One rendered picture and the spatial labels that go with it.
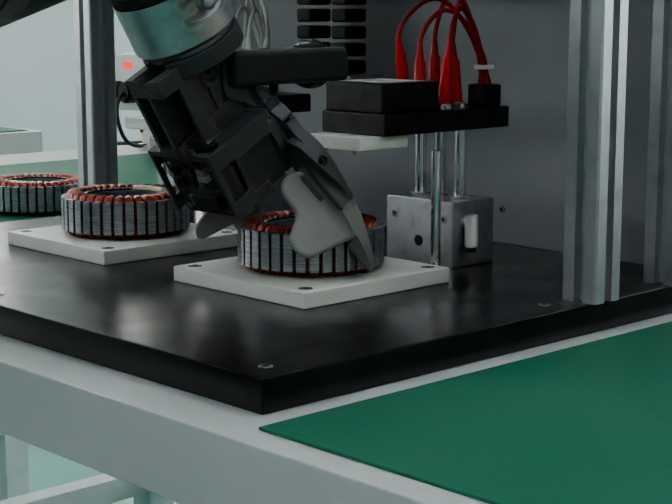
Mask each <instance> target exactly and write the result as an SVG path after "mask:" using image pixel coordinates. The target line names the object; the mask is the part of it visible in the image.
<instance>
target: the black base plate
mask: <svg viewBox="0 0 672 504"><path fill-rule="evenodd" d="M56 225H62V220H61V216H54V217H45V218H36V219H28V220H19V221H10V222H1V223H0V335H4V336H7V337H10V338H13V339H17V340H20V341H23V342H26V343H30V344H33V345H36V346H39V347H43V348H46V349H49V350H52V351H56V352H59V353H62V354H66V355H69V356H72V357H75V358H79V359H82V360H85V361H88V362H92V363H95V364H98V365H101V366H105V367H108V368H111V369H114V370H118V371H121V372H124V373H127V374H131V375H134V376H137V377H140V378H144V379H147V380H150V381H153V382H157V383H160V384H163V385H166V386H170V387H173V388H176V389H179V390H183V391H186V392H189V393H192V394H196V395H199V396H202V397H206V398H209V399H212V400H215V401H219V402H222V403H225V404H228V405H232V406H235V407H238V408H241V409H245V410H248V411H251V412H254V413H258V414H261V415H264V414H268V413H272V412H276V411H280V410H284V409H288V408H292V407H296V406H300V405H304V404H308V403H312V402H316V401H320V400H324V399H328V398H332V397H336V396H341V395H345V394H349V393H353V392H357V391H361V390H365V389H369V388H373V387H377V386H381V385H385V384H389V383H393V382H397V381H401V380H405V379H409V378H413V377H417V376H421V375H425V374H429V373H433V372H437V371H441V370H445V369H449V368H453V367H457V366H461V365H465V364H469V363H473V362H477V361H481V360H485V359H489V358H493V357H497V356H501V355H505V354H509V353H513V352H517V351H521V350H525V349H529V348H533V347H537V346H541V345H545V344H549V343H553V342H557V341H561V340H565V339H569V338H573V337H577V336H581V335H585V334H589V333H593V332H597V331H601V330H605V329H609V328H613V327H617V326H621V325H625V324H629V323H633V322H637V321H641V320H645V319H649V318H653V317H657V316H661V315H665V314H669V313H672V286H667V285H663V283H662V282H658V283H648V282H643V268H644V265H643V264H636V263H629V262H623V261H620V280H619V300H616V301H605V300H604V303H602V304H598V305H591V304H585V303H582V300H577V301H569V300H563V299H562V290H563V252H556V251H550V250H543V249H536V248H530V247H523V246H516V245H510V244H503V243H496V242H493V254H492V261H491V262H486V263H480V264H475V265H469V266H464V267H458V268H449V282H447V283H441V284H436V285H431V286H426V287H420V288H415V289H410V290H405V291H399V292H394V293H389V294H383V295H378V296H373V297H368V298H362V299H357V300H352V301H346V302H341V303H336V304H331V305H325V306H320V307H315V308H310V309H300V308H296V307H291V306H286V305H282V304H277V303H273V302H268V301H264V300H259V299H255V298H250V297H246V296H241V295H237V294H232V293H228V292H223V291H218V290H214V289H209V288H205V287H200V286H196V285H191V284H187V283H182V282H178V281H174V266H176V265H183V264H190V263H196V262H203V261H210V260H216V259H223V258H230V257H236V256H238V252H237V247H230V248H223V249H216V250H209V251H202V252H195V253H188V254H181V255H174V256H168V257H161V258H154V259H147V260H140V261H133V262H126V263H119V264H112V265H101V264H96V263H91V262H87V261H82V260H78V259H73V258H69V257H64V256H60V255H55V254H51V253H46V252H42V251H37V250H32V249H28V248H23V247H19V246H14V245H10V244H8V231H14V230H23V229H31V228H40V227H48V226H56Z"/></svg>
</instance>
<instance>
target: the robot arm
mask: <svg viewBox="0 0 672 504"><path fill-rule="evenodd" d="M64 1H66V0H0V28H1V27H3V26H6V25H8V24H10V23H13V22H15V21H18V20H20V19H23V18H25V17H27V16H30V15H32V14H35V13H37V12H40V11H42V10H45V9H47V8H49V7H52V6H54V5H57V4H59V3H62V2H64ZM109 1H110V3H111V5H112V7H113V9H114V11H115V13H116V15H117V17H118V19H119V21H120V23H121V26H122V28H123V30H124V32H125V34H126V36H127V38H128V40H129V42H130V44H131V46H132V48H133V50H134V52H135V54H136V55H137V56H138V57H139V58H141V59H143V62H144V64H145V66H144V67H143V68H142V69H140V70H139V71H138V72H136V73H135V74H134V75H132V76H131V77H130V78H128V79H127V80H126V81H125V82H126V84H127V86H128V88H129V90H130V92H131V94H132V96H133V98H134V100H135V102H136V104H137V106H138V107H139V109H140V111H141V113H142V115H143V117H144V119H145V121H146V123H147V125H148V127H149V129H150V131H151V133H152V135H153V137H154V139H155V141H156V144H155V145H154V146H152V147H151V148H150V149H149V150H147V152H148V154H149V156H150V158H151V159H152V161H153V163H154V165H155V167H156V169H157V171H158V173H159V175H160V177H161V179H162V181H163V183H164V185H165V187H166V189H167V191H168V193H169V195H170V196H171V198H172V200H173V202H174V204H175V206H176V208H177V209H178V210H180V209H181V208H182V207H183V206H185V205H187V207H188V209H190V210H195V211H201V212H204V214H203V215H202V217H201V218H200V219H199V221H198V222H197V225H196V231H195V232H196V236H197V237H198V238H199V239H205V238H207V237H209V236H211V235H213V234H215V233H216V232H218V231H220V230H222V229H224V228H226V227H228V226H230V225H232V224H234V225H235V227H236V229H237V224H238V223H239V222H241V221H243V220H245V219H246V217H248V216H250V215H254V214H259V213H260V212H259V209H260V206H261V203H262V202H263V201H265V200H266V199H267V198H268V197H269V196H270V195H271V194H273V193H274V192H275V191H274V189H273V187H272V184H274V183H275V182H276V181H277V180H278V179H279V178H280V177H282V176H283V175H284V174H285V172H284V171H288V170H289V169H290V168H291V167H293V169H294V170H295V172H296V173H291V174H289V175H287V176H286V177H285V178H284V179H283V180H282V182H281V185H280V190H281V194H282V196H283V198H284V199H285V201H286V202H287V203H288V204H289V206H290V207H291V208H292V210H293V211H294V213H295V222H294V225H293V228H292V231H291V234H290V237H289V242H290V245H291V247H292V248H293V250H294V251H295V252H296V253H297V254H298V255H299V256H301V257H303V258H313V257H315V256H317V255H319V254H322V253H324V252H326V251H328V250H330V249H332V248H334V247H336V246H338V245H340V244H343V243H345V242H346V243H347V244H348V246H349V248H350V249H351V250H350V251H351V252H352V253H353V254H354V256H355V257H356V258H357V259H358V260H359V261H360V262H361V264H362V265H363V266H364V267H365V268H366V269H367V270H368V271H369V273H370V272H371V271H372V270H373V269H374V268H375V267H376V265H377V262H376V259H375V256H374V252H373V249H372V246H371V243H370V239H369V236H368V233H367V230H366V227H365V224H364V221H363V218H362V215H361V213H360V211H359V209H358V207H357V205H356V203H355V201H354V199H353V193H352V191H351V189H350V188H349V186H348V184H347V182H346V181H345V179H344V177H343V175H342V174H341V172H340V170H339V168H338V167H337V165H336V163H335V162H334V160H333V159H332V157H331V156H330V154H329V153H328V152H327V150H326V149H325V148H324V147H323V146H322V144H321V143H320V142H319V141H318V140H317V139H316V138H315V137H314V136H313V135H312V134H311V133H309V132H308V131H307V130H306V129H305V128H304V127H303V126H302V125H301V124H300V122H299V121H298V120H297V118H296V117H294V116H293V115H292V112H291V111H290V110H289V109H288V108H287V107H286V106H285V105H284V104H283V103H282V102H280V101H279V99H278V97H277V96H271V90H270V88H269V87H264V86H263V85H278V84H293V83H294V84H296V85H298V86H300V87H302V88H307V89H313V88H317V87H320V86H322V85H324V84H325V83H327V81H338V80H345V79H346V78H347V76H348V51H347V49H346V48H344V47H327V44H324V43H323V42H321V41H319V40H315V39H304V40H301V41H299V42H297V43H295V44H294V45H293V47H276V48H252V49H237V48H238V47H239V46H240V45H241V43H242V41H243V38H244V35H243V32H242V30H241V28H240V26H239V24H238V21H237V19H236V17H235V16H234V13H235V9H234V7H233V5H232V2H231V0H109ZM164 162H165V164H166V166H167V168H168V170H169V171H168V173H169V175H170V176H171V177H172V178H173V180H174V182H175V184H176V185H177V187H178V189H179V191H177V192H176V193H175V191H174V189H173V187H172V185H171V183H170V181H169V179H168V177H167V175H166V173H165V171H164V169H163V167H162V164H163V163H164ZM297 171H298V172H297Z"/></svg>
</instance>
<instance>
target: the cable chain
mask: <svg viewBox="0 0 672 504"><path fill-rule="evenodd" d="M330 3H332V4H333V5H364V4H366V0H297V4H298V5H329V4H330ZM330 20H332V21H333V22H365V21H366V10H365V9H364V8H339V9H332V10H330V9H328V8H299V9H297V21H299V22H329V21H330ZM297 37H298V38H301V39H321V38H330V37H332V39H365V38H366V27H365V26H352V25H351V26H332V28H331V27H330V26H329V25H299V26H297ZM323 43H324V44H327V47H344V48H346V49H347V51H348V57H352V56H365V54H366V44H365V43H355V42H349V43H332V45H331V43H330V42H323ZM365 71H366V61H365V60H358V59H348V76H347V79H355V78H377V77H382V74H379V73H364V72H365ZM354 73H358V74H354Z"/></svg>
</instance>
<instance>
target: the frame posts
mask: <svg viewBox="0 0 672 504"><path fill-rule="evenodd" d="M628 5H629V0H570V22H569V61H568V99H567V137H566V175H565V213H564V252H563V290H562V299H563V300H569V301H577V300H582V303H585V304H591V305H598V304H602V303H604V300H605V301H616V300H619V280H620V249H621V219H622V188H623V158H624V127H625V97H626V66H627V36H628ZM73 11H74V45H75V79H76V113H77V147H78V181H79V187H81V186H88V185H90V186H93V185H102V184H107V185H110V184H112V183H114V184H116V185H117V186H118V155H117V115H116V75H115V35H114V9H113V7H112V5H111V3H110V1H109V0H73ZM643 282H648V283H658V282H662V283H663V285H667V286H672V0H653V14H652V42H651V70H650V99H649V127H648V155H647V183H646V211H645V240H644V268H643Z"/></svg>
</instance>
